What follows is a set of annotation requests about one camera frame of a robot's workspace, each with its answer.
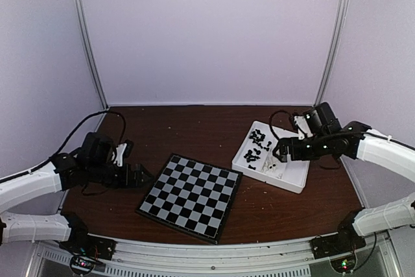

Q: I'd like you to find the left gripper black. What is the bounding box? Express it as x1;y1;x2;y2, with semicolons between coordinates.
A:
88;161;154;189

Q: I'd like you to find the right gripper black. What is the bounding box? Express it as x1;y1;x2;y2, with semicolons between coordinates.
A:
272;133;331;163

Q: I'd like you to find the black white chessboard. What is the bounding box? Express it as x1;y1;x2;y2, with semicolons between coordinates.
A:
136;154;243;245

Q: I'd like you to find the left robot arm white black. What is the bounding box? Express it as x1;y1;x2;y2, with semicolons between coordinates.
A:
1;153;154;254

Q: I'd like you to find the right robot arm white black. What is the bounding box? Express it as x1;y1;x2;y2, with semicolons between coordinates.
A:
272;121;414;252

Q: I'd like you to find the white chess pieces pile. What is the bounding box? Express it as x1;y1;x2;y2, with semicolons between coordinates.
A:
259;156;287;179

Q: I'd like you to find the black chess pieces upper cluster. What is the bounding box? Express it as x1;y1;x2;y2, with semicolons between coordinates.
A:
248;129;272;151

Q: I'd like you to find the black chess pieces cluster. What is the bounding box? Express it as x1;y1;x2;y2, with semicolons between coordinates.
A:
243;149;261;163
248;129;272;151

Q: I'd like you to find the black chess pieces lower cluster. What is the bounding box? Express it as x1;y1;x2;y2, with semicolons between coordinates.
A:
243;149;261;163

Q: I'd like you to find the left controller board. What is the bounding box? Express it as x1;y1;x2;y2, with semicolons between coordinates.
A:
69;256;95;275

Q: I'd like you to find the controller board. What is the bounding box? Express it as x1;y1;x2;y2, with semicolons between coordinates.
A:
330;256;357;274
69;256;95;275

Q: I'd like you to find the right controller board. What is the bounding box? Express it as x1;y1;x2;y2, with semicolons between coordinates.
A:
330;256;357;274

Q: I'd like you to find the white plastic tray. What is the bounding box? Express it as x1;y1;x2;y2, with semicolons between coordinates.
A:
231;121;309;194

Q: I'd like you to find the right black cable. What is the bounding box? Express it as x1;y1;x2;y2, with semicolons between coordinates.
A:
269;110;299;143

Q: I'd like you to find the black cable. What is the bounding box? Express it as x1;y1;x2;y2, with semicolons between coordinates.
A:
0;111;127;180
269;110;299;143

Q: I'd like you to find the left black cable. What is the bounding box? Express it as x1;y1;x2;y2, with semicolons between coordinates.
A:
0;111;127;180

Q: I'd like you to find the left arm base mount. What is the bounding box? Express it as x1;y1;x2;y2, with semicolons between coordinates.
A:
59;213;116;260

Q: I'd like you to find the right aluminium frame post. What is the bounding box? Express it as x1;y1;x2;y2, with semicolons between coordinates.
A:
314;0;350;106

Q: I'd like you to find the aluminium frame post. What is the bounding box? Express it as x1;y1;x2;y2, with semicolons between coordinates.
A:
314;0;350;106
74;0;108;108

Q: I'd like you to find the aluminium front rail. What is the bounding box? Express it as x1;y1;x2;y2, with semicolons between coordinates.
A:
25;231;399;277

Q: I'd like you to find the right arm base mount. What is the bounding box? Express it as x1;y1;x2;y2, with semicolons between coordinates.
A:
310;209;366;259

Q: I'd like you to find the left aluminium frame post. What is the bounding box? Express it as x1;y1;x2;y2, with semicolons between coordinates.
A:
74;0;108;108

